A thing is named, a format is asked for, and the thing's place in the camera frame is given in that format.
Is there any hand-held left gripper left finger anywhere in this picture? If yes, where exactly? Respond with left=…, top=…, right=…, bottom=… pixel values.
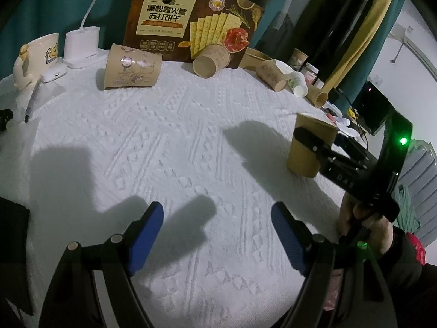
left=38, top=201, right=164, bottom=328

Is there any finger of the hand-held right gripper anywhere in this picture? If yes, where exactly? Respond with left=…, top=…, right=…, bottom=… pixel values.
left=294, top=127, right=351, bottom=165
left=335, top=135, right=370, bottom=162

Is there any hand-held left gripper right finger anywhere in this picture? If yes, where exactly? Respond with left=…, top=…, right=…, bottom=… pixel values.
left=271, top=201, right=393, bottom=328

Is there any plain brown paper cup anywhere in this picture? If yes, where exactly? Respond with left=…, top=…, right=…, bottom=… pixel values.
left=286, top=113, right=338, bottom=178

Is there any person's right forearm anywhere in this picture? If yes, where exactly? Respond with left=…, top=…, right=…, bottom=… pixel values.
left=374, top=227, right=437, bottom=328

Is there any small white paper cup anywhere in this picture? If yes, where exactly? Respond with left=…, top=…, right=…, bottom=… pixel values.
left=287, top=71, right=309, bottom=97

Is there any large printed brown paper cup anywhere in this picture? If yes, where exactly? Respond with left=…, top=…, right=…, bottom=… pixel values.
left=96, top=43, right=163, bottom=91

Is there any person's right hand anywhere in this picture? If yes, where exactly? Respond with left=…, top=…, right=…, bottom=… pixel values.
left=336, top=191, right=394, bottom=256

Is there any black monitor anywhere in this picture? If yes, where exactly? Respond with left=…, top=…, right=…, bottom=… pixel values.
left=352, top=81, right=397, bottom=136

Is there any green cloth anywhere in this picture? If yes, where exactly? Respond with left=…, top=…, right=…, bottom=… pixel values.
left=396, top=184, right=423, bottom=230

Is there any white radiator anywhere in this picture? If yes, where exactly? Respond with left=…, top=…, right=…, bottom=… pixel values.
left=399, top=143, right=437, bottom=244

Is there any clear container with pink label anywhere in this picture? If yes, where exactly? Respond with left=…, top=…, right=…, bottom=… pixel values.
left=302, top=64, right=320, bottom=84

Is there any red cloth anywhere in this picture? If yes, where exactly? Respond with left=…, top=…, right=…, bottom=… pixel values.
left=408, top=234, right=427, bottom=266

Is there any white textured tablecloth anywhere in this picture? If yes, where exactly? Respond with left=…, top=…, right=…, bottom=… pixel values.
left=0, top=55, right=352, bottom=328

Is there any teal curtain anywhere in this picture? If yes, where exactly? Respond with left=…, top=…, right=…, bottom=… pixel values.
left=329, top=0, right=408, bottom=110
left=5, top=0, right=146, bottom=80

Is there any yellow cloth strip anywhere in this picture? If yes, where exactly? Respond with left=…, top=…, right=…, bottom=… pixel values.
left=323, top=0, right=397, bottom=93

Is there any black flat object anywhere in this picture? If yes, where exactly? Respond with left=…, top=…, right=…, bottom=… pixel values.
left=0, top=196, right=33, bottom=317

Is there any grey pen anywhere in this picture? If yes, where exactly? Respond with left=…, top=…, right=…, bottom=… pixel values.
left=24, top=79, right=42, bottom=124

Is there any small black object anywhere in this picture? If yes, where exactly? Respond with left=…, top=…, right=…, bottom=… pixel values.
left=0, top=109, right=14, bottom=134

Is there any brown cracker box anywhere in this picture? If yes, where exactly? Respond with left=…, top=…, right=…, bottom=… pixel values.
left=123, top=0, right=272, bottom=69

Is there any white charging dock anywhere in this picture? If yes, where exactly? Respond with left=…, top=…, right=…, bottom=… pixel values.
left=64, top=26, right=104, bottom=69

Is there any cream ceramic bear mug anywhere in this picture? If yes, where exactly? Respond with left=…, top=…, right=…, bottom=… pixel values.
left=13, top=33, right=60, bottom=90

